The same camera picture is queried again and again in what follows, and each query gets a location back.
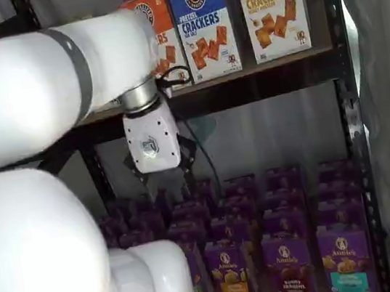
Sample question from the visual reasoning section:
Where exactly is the black metal shelf frame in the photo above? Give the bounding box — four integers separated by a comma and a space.
0, 0, 390, 292

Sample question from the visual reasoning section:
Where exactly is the purple Annie's box brown label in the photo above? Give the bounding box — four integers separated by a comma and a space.
263, 184, 307, 214
259, 227, 320, 292
263, 164, 304, 194
261, 203, 310, 238

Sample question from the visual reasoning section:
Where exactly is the yellow pretzel crackers box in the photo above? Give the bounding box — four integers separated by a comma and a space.
235, 0, 316, 67

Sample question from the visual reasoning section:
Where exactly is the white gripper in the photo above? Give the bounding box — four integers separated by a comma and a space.
115, 97, 206, 204

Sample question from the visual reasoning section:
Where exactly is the purple Annie's box pink label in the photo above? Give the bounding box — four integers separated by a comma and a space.
98, 214, 131, 249

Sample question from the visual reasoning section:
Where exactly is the orange cheddar pretzel crackers box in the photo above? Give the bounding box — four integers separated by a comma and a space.
116, 0, 195, 98

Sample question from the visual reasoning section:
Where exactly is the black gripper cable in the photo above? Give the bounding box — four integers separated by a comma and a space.
153, 62, 222, 200

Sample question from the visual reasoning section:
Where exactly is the purple Annie's box teal label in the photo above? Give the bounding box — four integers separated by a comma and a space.
314, 194, 368, 232
314, 220, 378, 292
315, 175, 365, 206

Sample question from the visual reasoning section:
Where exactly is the purple Annie's box yellow label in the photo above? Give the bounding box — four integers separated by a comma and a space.
208, 212, 254, 246
201, 236, 255, 292
220, 172, 259, 201
216, 192, 258, 221

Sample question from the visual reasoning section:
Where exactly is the purple Annie's hidden veggies box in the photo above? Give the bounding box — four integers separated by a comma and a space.
165, 217, 211, 254
184, 242, 214, 292
169, 198, 211, 227

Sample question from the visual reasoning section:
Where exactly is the blue sea salt crackers box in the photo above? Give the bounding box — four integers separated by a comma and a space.
165, 0, 245, 87

